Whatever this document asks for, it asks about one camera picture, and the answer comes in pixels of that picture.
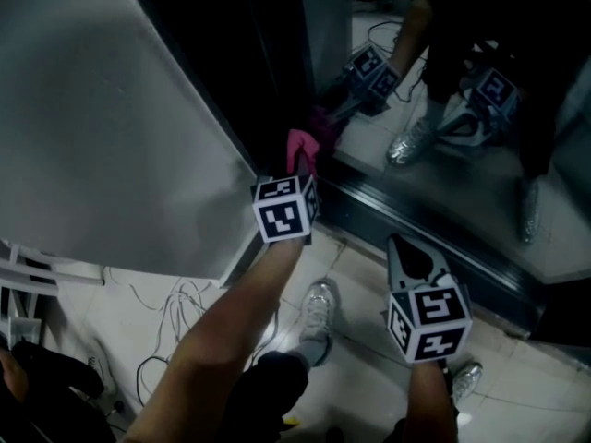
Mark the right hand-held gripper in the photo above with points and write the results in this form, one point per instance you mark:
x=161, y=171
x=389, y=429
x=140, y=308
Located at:
x=436, y=307

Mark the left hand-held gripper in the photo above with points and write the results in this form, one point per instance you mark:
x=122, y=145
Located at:
x=281, y=219

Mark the pink cloth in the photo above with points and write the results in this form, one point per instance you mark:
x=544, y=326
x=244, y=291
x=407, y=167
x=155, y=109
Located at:
x=297, y=143

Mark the clear window glass pane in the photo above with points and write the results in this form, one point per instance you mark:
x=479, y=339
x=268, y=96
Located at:
x=461, y=192

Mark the person's right forearm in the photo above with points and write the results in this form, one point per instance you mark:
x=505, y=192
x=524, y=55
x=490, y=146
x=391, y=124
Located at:
x=431, y=399

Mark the person's left forearm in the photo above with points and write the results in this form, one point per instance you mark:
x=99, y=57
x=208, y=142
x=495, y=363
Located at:
x=208, y=349

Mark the person's left silver sneaker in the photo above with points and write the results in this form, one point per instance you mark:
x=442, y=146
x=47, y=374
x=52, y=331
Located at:
x=318, y=316

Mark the person's silver sneaker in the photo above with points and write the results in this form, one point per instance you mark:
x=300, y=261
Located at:
x=467, y=381
x=318, y=316

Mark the person's right silver sneaker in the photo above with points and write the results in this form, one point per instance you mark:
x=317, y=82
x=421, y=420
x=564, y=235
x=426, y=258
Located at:
x=467, y=381

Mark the person's black trousers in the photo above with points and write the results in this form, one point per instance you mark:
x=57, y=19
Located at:
x=272, y=386

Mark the white shelf unit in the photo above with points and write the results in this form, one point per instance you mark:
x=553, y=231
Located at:
x=23, y=284

